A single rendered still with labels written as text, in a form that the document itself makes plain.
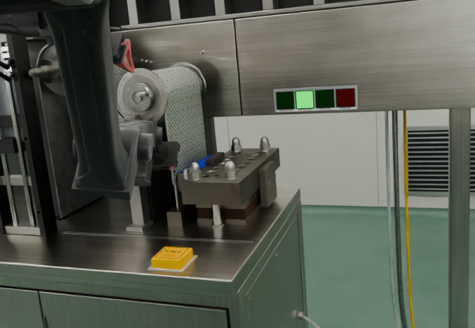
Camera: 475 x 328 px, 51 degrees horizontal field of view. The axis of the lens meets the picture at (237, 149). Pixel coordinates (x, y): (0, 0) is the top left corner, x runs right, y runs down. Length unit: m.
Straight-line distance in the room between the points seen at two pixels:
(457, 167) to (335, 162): 2.34
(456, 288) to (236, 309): 0.94
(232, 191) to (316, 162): 2.78
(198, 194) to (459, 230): 0.88
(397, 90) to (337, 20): 0.26
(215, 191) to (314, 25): 0.57
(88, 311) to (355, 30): 1.02
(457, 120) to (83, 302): 1.18
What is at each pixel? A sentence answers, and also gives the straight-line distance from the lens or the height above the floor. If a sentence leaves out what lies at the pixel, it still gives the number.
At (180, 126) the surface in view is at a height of 1.16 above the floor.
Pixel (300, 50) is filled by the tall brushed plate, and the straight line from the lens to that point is 1.52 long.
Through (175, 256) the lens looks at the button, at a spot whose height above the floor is 0.92.
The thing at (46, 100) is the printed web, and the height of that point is 1.25.
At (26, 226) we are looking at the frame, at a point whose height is 0.92.
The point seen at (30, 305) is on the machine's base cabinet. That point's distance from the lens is 1.40.
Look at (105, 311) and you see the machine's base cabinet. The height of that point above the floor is 0.78.
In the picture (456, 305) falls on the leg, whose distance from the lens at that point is 1.88.
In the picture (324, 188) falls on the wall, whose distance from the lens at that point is 4.05.
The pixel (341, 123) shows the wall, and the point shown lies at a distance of 3.91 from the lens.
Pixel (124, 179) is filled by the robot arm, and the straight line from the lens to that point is 0.68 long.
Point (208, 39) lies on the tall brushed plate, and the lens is 1.61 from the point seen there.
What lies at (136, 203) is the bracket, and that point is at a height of 0.97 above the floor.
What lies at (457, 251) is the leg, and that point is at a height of 0.65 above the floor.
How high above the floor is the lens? 1.36
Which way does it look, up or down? 12 degrees down
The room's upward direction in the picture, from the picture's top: 5 degrees counter-clockwise
